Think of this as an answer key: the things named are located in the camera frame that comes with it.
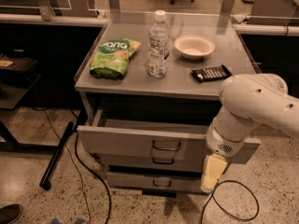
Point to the grey middle drawer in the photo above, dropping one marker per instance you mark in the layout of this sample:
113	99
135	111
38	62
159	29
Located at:
188	165

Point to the white paper bowl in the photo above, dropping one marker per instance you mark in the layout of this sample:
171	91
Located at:
194	47

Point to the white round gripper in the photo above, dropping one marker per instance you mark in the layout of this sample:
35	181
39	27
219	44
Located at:
221	145

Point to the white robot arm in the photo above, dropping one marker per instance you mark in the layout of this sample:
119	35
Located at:
247	101

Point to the dark shoe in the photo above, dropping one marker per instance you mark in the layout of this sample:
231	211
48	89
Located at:
10	213

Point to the grey drawer cabinet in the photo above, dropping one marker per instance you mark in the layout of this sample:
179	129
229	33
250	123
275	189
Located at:
176	98

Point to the grey drawer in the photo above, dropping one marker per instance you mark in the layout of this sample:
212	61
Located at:
188	165
143	139
165	183

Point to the clear plastic water bottle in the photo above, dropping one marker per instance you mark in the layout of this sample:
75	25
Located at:
159	45

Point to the black side table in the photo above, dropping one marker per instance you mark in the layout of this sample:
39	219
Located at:
16	79

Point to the black table leg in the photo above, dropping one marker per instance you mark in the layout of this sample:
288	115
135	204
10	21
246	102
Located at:
45	180

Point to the grey top drawer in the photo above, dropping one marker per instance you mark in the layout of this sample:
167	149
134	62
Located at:
143	139

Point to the green snack bag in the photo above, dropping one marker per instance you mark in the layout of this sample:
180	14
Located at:
112	57

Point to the black candy bar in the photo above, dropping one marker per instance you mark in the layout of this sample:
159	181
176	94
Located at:
211	73

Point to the grey bottom drawer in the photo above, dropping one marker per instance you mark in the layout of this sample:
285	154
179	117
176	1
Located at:
165	183

